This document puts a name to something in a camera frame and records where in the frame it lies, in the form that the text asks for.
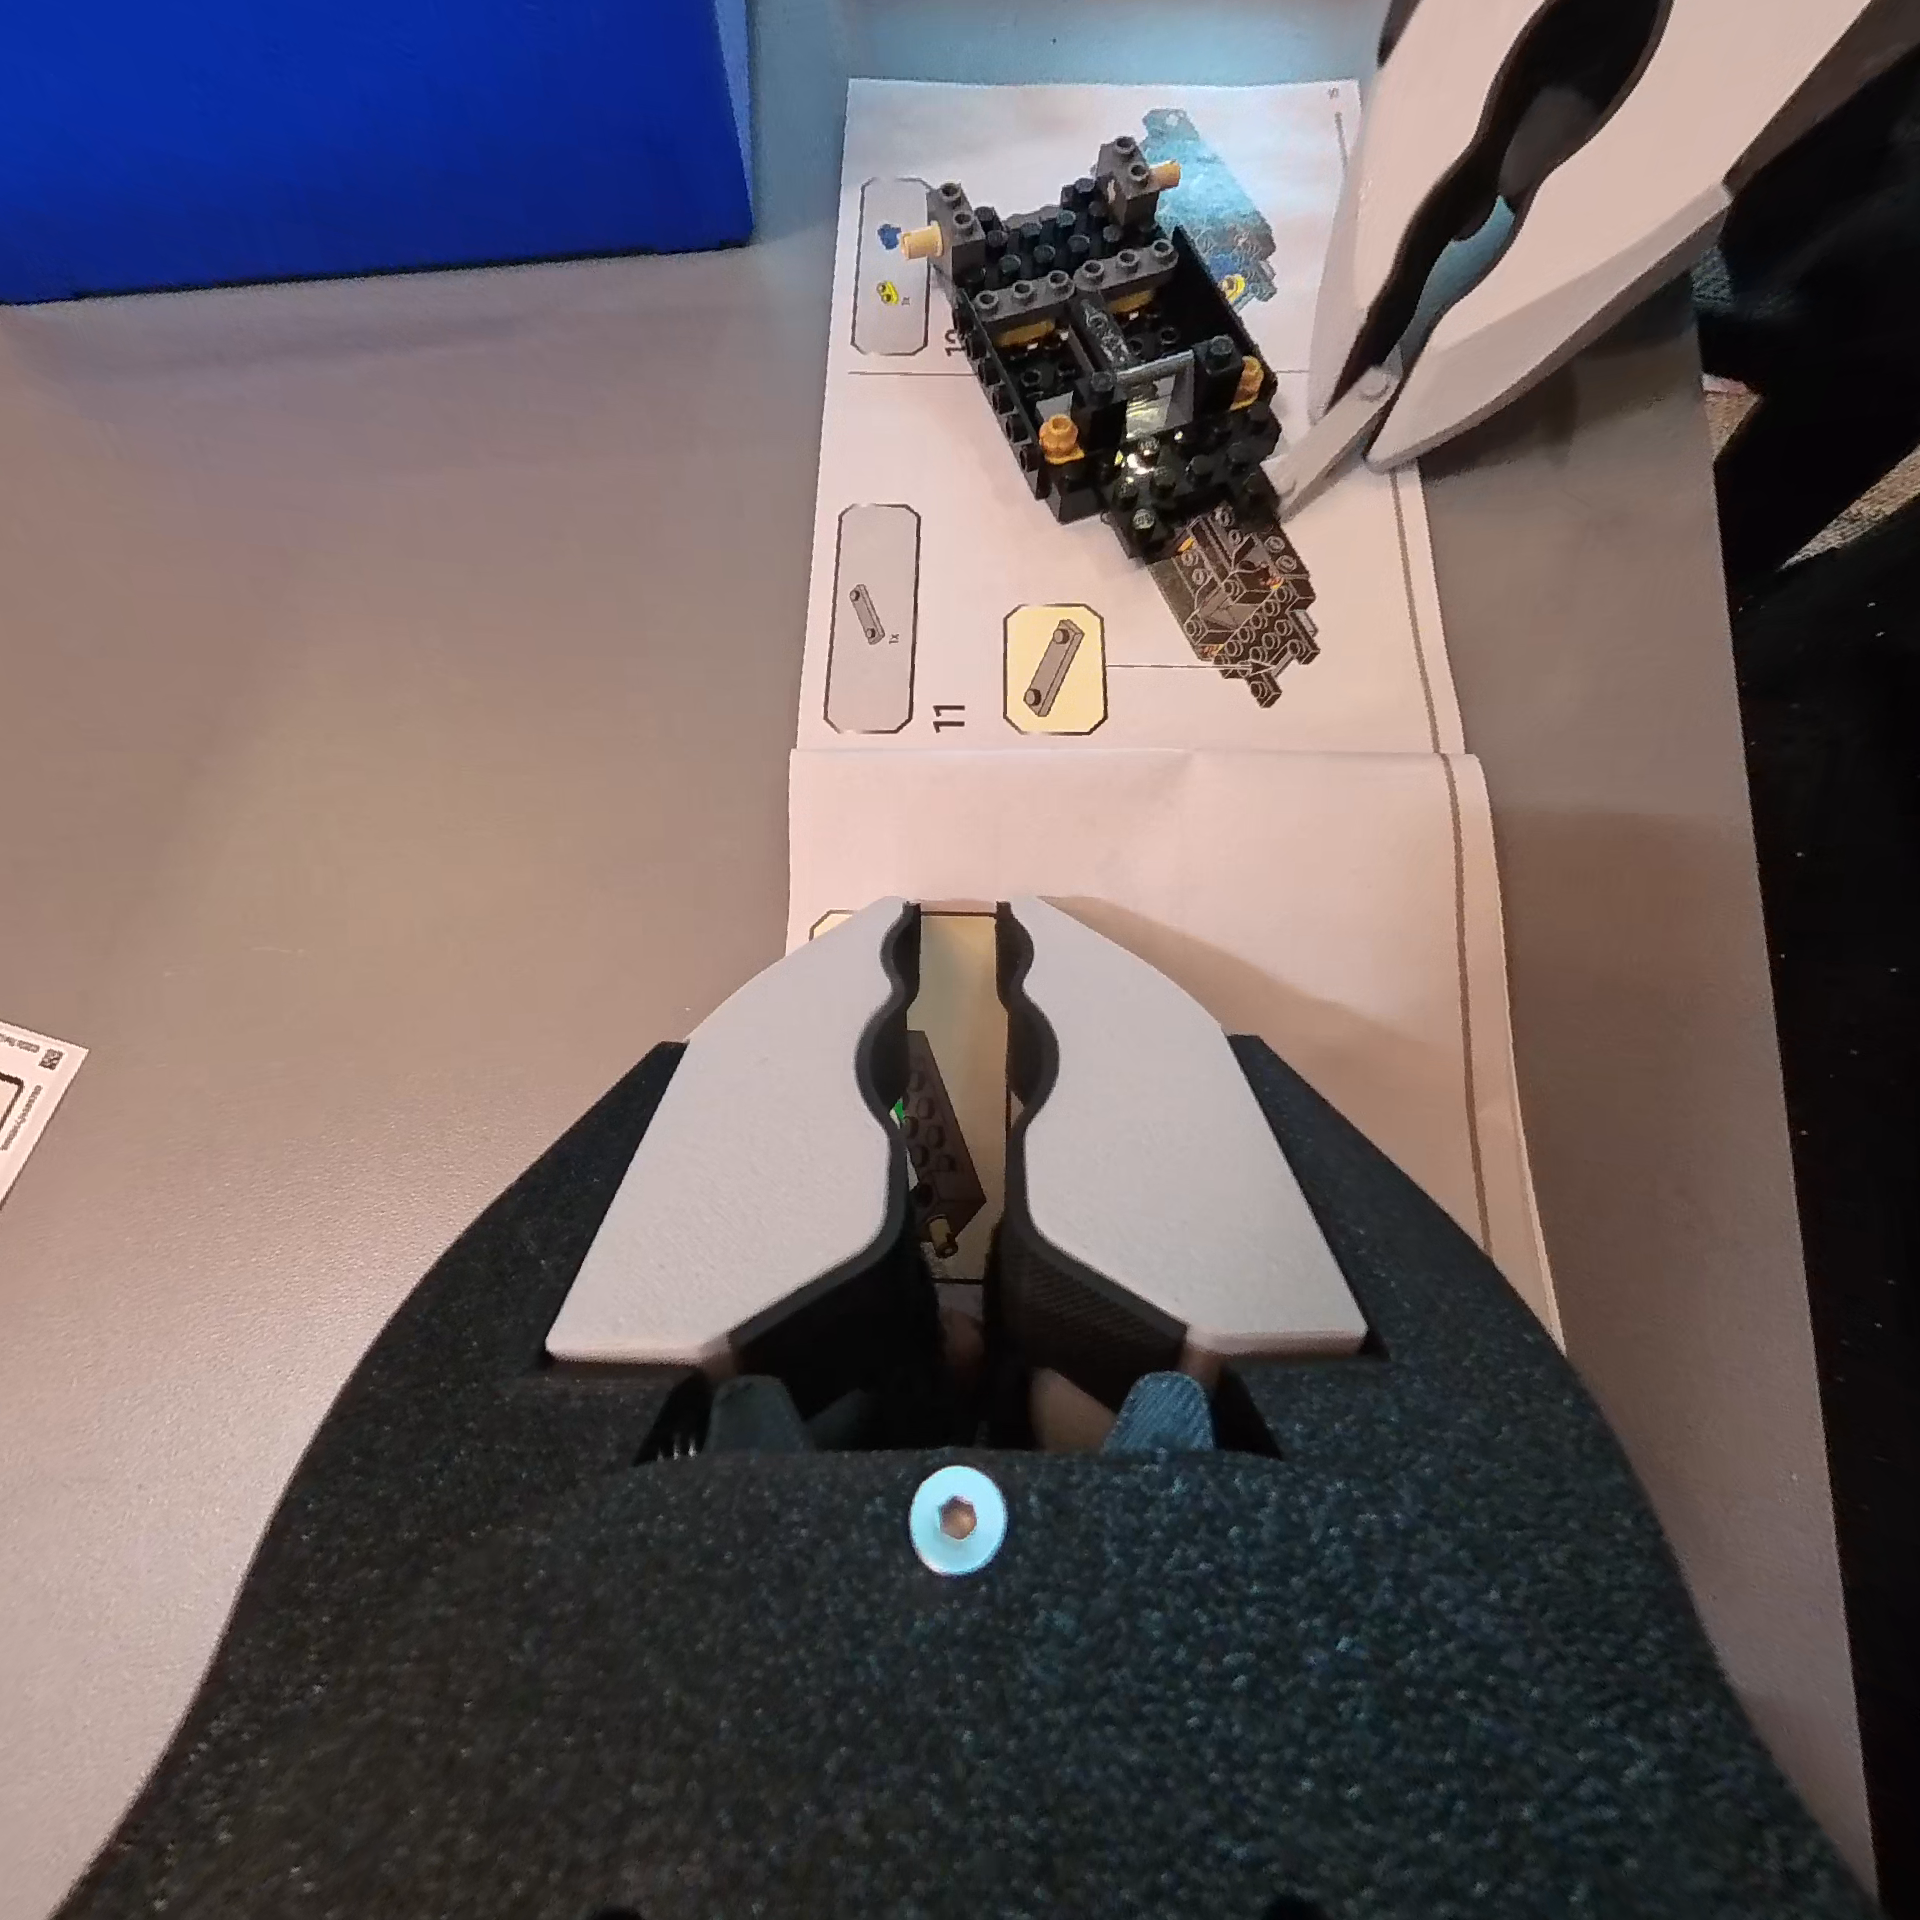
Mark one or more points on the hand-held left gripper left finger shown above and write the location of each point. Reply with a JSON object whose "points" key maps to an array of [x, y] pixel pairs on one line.
{"points": [[720, 1168]]}

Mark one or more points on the white lego piece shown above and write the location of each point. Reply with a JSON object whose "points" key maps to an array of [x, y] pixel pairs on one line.
{"points": [[1322, 451]]}

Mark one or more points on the sticker sheet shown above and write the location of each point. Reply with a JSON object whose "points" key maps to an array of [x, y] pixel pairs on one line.
{"points": [[32, 1103]]}

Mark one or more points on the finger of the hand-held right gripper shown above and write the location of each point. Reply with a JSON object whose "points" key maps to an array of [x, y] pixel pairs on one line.
{"points": [[1394, 165], [1635, 180]]}

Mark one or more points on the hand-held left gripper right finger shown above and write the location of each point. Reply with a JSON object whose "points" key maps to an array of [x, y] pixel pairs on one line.
{"points": [[1186, 1186]]}

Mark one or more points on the lego instruction booklet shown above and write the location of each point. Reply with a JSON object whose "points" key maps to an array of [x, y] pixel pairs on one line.
{"points": [[1198, 840]]}

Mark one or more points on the blue plastic bin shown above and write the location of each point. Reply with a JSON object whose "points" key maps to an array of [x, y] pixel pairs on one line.
{"points": [[361, 121]]}

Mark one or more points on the black lego model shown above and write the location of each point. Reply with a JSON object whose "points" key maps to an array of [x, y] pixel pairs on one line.
{"points": [[1110, 346]]}

